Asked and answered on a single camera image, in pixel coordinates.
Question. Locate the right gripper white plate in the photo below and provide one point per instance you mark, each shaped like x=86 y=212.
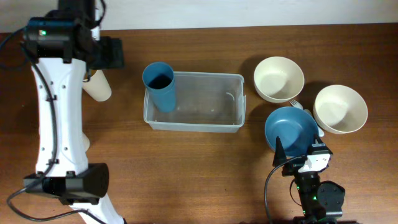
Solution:
x=279 y=155

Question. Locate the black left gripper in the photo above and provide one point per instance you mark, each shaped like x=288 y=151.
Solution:
x=113 y=53

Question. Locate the cream cup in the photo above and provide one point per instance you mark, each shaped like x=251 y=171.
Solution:
x=86 y=142
x=97 y=86

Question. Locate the blue cup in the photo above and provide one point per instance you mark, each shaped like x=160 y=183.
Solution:
x=159 y=81

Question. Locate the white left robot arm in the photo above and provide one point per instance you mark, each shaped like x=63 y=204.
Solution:
x=62 y=47

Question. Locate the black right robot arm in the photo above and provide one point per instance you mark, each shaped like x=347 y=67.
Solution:
x=321 y=202

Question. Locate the clear plastic storage container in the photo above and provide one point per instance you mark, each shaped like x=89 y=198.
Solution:
x=206 y=102

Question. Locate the blue bowl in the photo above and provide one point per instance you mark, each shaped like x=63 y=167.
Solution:
x=294 y=127

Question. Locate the white plastic fork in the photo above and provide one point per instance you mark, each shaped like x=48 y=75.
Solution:
x=296 y=104

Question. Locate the cream bowl at right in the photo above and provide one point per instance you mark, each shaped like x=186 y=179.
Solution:
x=340 y=109

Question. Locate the cream bowl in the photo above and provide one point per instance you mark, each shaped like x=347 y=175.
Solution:
x=340 y=109
x=278 y=79

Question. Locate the cream bowl at back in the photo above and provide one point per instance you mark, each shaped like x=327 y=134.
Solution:
x=278 y=79

